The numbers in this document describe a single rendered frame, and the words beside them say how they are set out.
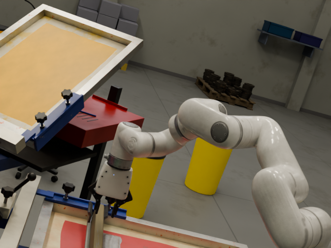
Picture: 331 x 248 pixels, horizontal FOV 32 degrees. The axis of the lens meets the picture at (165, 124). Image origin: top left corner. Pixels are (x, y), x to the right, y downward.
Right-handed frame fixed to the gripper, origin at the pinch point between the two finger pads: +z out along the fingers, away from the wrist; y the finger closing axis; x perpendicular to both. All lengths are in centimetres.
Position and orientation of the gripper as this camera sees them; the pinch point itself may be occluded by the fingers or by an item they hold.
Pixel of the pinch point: (105, 208)
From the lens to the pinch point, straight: 183.7
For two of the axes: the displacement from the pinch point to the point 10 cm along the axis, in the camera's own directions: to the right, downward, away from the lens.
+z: -2.9, 9.3, 2.3
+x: -0.7, -2.6, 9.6
